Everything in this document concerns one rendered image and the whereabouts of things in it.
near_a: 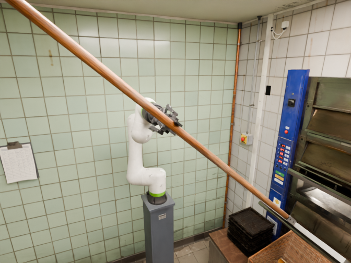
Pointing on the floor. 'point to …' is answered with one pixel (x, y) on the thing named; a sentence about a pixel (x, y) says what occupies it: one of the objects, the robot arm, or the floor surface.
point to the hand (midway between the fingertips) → (172, 126)
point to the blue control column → (294, 82)
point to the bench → (224, 249)
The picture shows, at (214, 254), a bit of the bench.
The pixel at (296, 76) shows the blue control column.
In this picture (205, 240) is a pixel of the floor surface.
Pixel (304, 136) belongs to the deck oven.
